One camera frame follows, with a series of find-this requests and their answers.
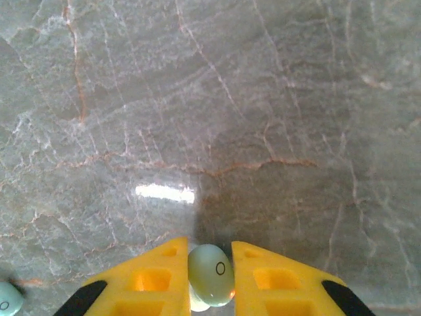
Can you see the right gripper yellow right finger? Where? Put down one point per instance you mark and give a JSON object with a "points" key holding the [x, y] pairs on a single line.
{"points": [[279, 289]]}

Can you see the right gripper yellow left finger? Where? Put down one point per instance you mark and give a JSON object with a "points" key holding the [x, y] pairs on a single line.
{"points": [[148, 289]]}

